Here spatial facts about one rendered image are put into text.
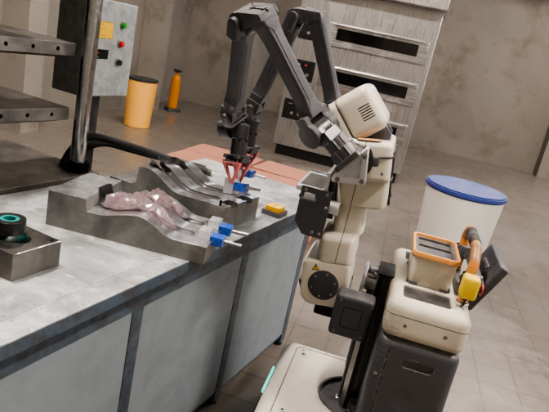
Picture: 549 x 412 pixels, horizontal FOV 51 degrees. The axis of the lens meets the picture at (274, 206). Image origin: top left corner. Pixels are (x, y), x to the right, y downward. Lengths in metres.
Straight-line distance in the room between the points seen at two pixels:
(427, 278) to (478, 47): 9.70
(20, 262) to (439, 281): 1.22
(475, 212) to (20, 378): 3.35
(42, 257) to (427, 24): 6.24
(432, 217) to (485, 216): 0.36
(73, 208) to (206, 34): 8.98
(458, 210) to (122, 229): 2.87
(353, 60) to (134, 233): 5.84
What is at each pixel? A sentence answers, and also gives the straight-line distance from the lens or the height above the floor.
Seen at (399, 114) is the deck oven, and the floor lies 0.86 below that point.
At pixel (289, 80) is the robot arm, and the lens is 1.70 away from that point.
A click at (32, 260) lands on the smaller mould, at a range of 1.54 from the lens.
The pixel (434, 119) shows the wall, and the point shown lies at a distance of 11.46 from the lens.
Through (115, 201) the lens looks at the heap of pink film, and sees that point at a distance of 1.85.
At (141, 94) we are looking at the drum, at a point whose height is 0.43.
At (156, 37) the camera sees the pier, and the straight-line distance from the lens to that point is 9.02.
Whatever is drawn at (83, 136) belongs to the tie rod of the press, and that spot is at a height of 0.94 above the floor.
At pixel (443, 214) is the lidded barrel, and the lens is 4.25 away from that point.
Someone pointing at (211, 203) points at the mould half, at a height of 0.89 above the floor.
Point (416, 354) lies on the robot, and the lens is 1.85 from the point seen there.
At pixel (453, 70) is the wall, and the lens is 11.43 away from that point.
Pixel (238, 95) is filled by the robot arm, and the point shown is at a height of 1.27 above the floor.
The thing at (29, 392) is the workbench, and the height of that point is 0.59.
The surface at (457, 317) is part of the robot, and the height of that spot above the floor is 0.81.
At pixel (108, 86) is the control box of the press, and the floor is 1.11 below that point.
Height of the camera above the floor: 1.48
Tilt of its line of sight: 16 degrees down
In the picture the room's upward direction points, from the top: 12 degrees clockwise
